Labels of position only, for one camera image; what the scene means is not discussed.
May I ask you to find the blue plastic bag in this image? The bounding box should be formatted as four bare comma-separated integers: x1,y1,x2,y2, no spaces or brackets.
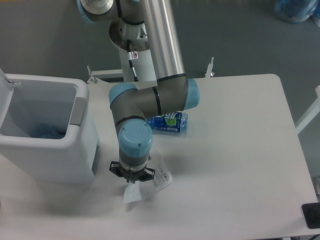
274,0,320,24

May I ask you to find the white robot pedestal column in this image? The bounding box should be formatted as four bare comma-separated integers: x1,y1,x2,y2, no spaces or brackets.
108,19,161,83

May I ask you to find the white frame bar right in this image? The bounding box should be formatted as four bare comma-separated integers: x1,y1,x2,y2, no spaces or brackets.
295,85,320,134

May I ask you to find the black device at table edge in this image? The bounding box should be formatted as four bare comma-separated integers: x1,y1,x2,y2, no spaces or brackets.
301,202,320,229

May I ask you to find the black cable on pedestal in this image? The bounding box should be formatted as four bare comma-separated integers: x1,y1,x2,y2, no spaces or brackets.
126,39,140,82

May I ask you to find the blue plastic drink bottle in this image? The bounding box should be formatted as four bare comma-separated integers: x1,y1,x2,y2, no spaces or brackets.
145,111,189,136

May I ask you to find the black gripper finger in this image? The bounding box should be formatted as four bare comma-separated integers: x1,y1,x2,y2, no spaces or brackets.
138,167,156,182
109,161,123,177

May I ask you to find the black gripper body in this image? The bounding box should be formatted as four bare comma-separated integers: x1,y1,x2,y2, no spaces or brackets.
117,163,148,184

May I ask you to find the white pedestal base frame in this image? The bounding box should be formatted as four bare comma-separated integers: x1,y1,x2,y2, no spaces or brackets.
86,56,215,84

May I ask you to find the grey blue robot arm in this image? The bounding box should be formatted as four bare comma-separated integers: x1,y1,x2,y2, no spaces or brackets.
77,0,200,183

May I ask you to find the white plastic wrapper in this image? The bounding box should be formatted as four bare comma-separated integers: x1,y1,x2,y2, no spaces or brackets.
122,147,174,204

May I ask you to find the white plastic trash can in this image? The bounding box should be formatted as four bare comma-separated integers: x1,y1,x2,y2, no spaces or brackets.
0,73,100,185

